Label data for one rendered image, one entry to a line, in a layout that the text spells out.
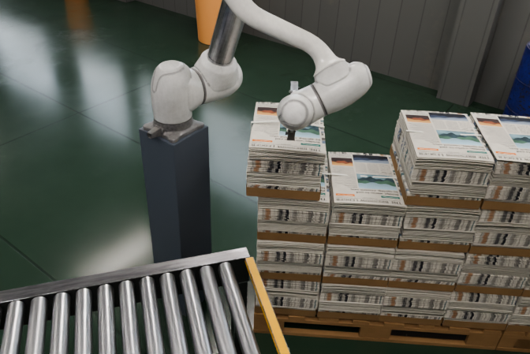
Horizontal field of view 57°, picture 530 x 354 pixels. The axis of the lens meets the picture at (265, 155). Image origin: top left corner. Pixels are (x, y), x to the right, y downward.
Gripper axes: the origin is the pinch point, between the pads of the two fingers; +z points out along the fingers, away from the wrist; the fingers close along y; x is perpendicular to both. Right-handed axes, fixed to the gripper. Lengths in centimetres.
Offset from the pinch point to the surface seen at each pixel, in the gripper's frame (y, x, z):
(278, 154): 16.0, -4.0, 2.8
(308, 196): 32.6, 8.9, 11.1
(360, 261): 62, 34, 27
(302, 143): 12.0, 4.8, 6.0
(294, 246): 56, 5, 25
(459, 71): -42, 155, 276
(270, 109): 0.1, -8.4, 28.6
